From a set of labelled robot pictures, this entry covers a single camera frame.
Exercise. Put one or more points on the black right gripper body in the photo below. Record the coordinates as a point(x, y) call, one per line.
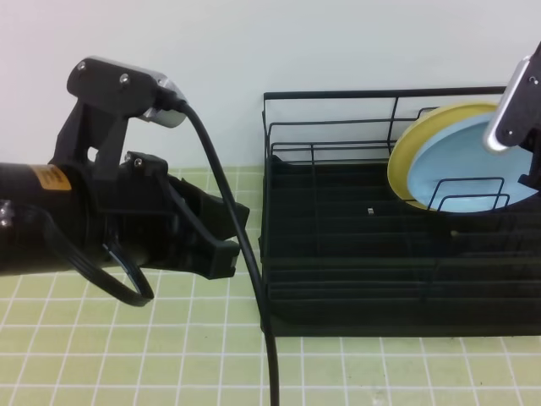
point(532, 178)

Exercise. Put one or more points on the light blue plastic plate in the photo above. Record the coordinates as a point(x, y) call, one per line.
point(453, 172)

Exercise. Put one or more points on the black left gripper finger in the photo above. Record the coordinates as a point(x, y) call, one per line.
point(211, 210)
point(210, 258)

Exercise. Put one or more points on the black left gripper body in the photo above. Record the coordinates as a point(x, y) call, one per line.
point(143, 211)

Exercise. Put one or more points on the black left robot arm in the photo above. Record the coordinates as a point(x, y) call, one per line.
point(62, 217)

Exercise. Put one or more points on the black wire dish rack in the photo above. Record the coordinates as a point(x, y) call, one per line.
point(347, 252)

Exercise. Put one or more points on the yellow plastic plate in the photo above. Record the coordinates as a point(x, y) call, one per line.
point(417, 134)

